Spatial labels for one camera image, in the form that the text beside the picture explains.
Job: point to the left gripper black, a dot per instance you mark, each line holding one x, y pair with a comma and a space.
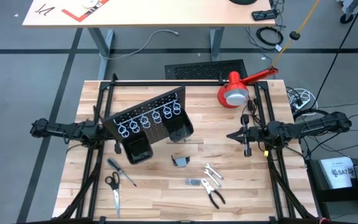
104, 135

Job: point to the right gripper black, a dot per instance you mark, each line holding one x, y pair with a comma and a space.
253, 134

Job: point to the silver combination wrench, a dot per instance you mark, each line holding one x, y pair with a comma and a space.
213, 179
214, 172

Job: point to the black perforated pegboard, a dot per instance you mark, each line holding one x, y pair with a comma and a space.
154, 105

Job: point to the silver folding utility knife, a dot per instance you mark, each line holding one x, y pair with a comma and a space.
193, 182

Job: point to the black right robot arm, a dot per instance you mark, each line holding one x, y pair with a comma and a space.
306, 127

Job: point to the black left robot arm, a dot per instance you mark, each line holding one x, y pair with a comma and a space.
73, 130

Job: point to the black power adapter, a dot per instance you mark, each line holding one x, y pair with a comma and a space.
250, 104

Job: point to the black pegboard bin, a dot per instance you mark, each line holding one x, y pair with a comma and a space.
180, 124
138, 152

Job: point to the white light bulb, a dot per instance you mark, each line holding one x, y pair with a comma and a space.
236, 96

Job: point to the red desk lamp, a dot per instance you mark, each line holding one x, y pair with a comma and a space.
235, 79

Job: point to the grey square block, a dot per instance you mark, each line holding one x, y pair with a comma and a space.
182, 161

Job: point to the white power strip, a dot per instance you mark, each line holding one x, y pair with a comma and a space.
301, 104

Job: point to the black perforated panel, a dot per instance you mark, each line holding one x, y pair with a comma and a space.
191, 70

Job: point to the white printed booklet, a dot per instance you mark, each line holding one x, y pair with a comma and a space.
337, 172

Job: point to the black equipment case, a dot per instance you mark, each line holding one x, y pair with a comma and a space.
337, 196

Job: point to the red white printed sheet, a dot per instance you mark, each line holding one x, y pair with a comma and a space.
82, 15

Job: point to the white round object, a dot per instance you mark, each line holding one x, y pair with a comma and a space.
90, 3

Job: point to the black round base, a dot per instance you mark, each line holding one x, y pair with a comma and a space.
242, 2

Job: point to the thin black pole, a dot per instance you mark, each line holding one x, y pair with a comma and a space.
340, 46

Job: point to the light wood desk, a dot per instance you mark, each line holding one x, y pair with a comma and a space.
166, 14

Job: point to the black aluminium rig frame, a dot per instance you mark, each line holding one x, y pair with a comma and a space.
135, 222

